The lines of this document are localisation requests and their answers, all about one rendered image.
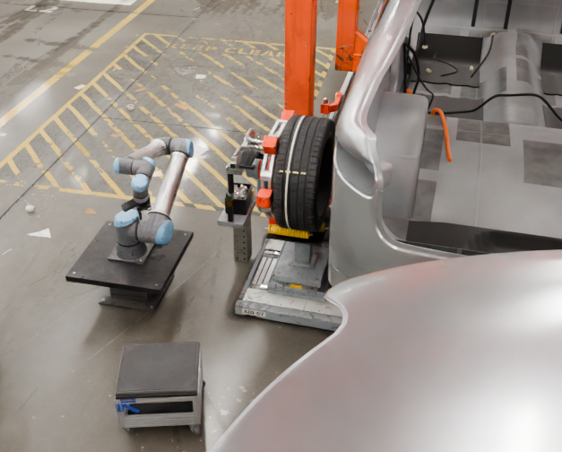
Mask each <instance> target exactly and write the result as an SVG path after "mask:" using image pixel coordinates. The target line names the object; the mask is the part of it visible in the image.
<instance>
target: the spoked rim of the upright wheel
mask: <svg viewBox="0 0 562 452"><path fill-rule="evenodd" d="M332 171H333V134H332V133H329V135H328V136H327V139H326V142H325V146H324V152H323V157H322V161H321V167H320V173H319V180H318V189H317V204H316V210H317V218H318V220H320V219H321V218H322V216H323V214H324V210H325V207H326V203H327V199H328V195H329V190H330V185H331V178H332Z"/></svg>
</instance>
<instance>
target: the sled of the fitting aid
mask: <svg viewBox="0 0 562 452"><path fill-rule="evenodd" d="M286 242H287V241H284V243H283V246H282V248H281V252H280V254H279V256H278V258H277V261H276V263H275V266H274V268H273V270H272V273H271V276H270V278H269V281H268V283H267V293H272V294H278V295H283V296H289V297H294V298H300V299H305V300H315V301H322V302H324V295H325V293H326V292H327V290H328V287H329V281H328V265H327V267H326V270H325V274H324V279H323V281H322V285H321V288H317V287H312V286H306V285H300V284H295V283H289V282H278V281H274V280H273V279H272V275H273V273H274V270H275V268H276V266H277V264H278V262H279V259H280V257H281V253H282V250H283V249H284V246H285V244H286Z"/></svg>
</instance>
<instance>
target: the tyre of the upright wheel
mask: <svg viewBox="0 0 562 452"><path fill-rule="evenodd" d="M302 117H303V116H301V115H293V116H291V117H290V119H289V120H288V122H287V124H286V126H285V128H284V130H283V133H282V137H281V142H280V146H279V151H278V155H277V161H276V167H275V174H274V183H273V212H274V218H275V221H276V223H277V225H278V226H279V227H281V228H286V229H288V226H287V223H286V218H285V188H286V177H287V172H289V178H288V188H287V218H288V224H289V226H290V228H291V229H292V230H303V231H310V232H318V231H319V230H320V229H321V227H322V225H323V222H324V217H325V215H326V211H327V207H328V203H329V198H330V194H331V188H332V180H333V172H332V178H331V185H330V190H329V195H328V199H327V203H326V207H325V210H324V214H323V216H322V218H321V219H320V220H318V218H317V210H316V204H317V189H318V180H319V173H320V167H321V161H322V157H323V152H324V146H325V142H326V139H327V136H328V135H329V133H332V134H333V152H334V145H335V125H334V122H333V121H332V120H331V119H330V118H325V117H309V116H304V117H303V119H302V120H301V122H300V124H299V127H298V131H297V134H296V138H295V142H294V145H293V150H292V154H291V159H290V171H288V164H289V158H290V149H291V146H292V141H293V137H294V134H295V132H296V128H297V126H298V122H299V120H300V119H301V118H302Z"/></svg>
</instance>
